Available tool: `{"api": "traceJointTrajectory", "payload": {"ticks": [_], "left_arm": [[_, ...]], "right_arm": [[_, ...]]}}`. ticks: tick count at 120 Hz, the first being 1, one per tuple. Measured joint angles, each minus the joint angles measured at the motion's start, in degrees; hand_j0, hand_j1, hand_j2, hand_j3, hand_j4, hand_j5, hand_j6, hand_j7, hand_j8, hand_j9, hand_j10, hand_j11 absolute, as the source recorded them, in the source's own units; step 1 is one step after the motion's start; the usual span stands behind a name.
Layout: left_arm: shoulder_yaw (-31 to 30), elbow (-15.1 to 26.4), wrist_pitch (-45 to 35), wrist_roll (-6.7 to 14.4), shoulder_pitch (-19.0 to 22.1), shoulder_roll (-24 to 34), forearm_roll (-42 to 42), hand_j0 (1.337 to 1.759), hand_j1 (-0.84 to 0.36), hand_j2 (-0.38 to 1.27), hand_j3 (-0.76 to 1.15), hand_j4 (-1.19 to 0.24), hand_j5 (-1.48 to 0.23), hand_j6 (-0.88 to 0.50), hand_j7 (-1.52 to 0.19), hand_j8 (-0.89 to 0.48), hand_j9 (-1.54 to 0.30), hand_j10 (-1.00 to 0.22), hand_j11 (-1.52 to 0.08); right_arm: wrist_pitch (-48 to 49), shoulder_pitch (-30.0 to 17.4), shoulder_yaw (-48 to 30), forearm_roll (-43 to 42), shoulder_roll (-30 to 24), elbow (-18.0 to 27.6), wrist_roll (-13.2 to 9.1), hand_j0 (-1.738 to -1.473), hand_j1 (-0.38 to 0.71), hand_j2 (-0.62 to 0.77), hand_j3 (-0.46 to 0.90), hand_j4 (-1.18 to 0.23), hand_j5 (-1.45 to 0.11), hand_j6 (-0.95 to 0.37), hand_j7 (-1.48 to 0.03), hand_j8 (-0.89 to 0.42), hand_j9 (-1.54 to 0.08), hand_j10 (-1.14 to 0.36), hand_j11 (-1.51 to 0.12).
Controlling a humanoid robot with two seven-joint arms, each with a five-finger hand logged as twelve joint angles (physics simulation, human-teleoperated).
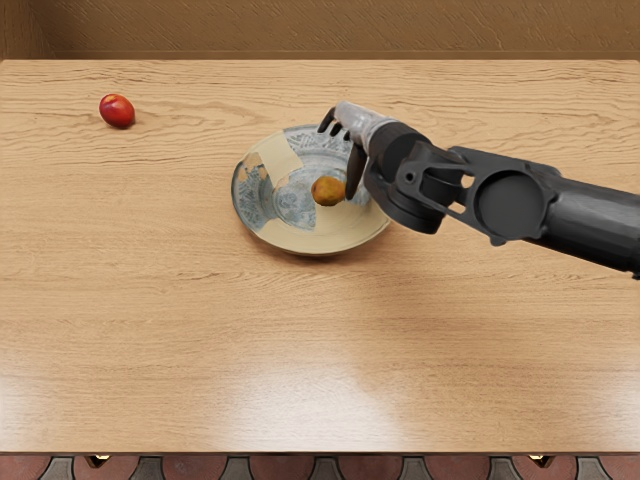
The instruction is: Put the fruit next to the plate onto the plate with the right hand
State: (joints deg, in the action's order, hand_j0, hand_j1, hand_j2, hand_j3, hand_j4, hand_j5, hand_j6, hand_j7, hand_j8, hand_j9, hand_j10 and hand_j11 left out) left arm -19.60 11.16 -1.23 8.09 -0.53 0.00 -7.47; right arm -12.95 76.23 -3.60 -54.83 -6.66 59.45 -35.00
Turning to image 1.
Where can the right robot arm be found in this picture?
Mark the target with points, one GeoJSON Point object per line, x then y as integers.
{"type": "Point", "coordinates": [500, 200]}

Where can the red apple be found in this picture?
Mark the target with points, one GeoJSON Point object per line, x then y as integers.
{"type": "Point", "coordinates": [117, 110]}

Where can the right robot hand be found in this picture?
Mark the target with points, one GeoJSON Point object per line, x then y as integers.
{"type": "Point", "coordinates": [356, 122]}

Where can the yellow-brown fruit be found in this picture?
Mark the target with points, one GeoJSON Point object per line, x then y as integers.
{"type": "Point", "coordinates": [327, 190]}

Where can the patterned ceramic plate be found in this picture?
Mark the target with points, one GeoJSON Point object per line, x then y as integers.
{"type": "Point", "coordinates": [292, 220]}

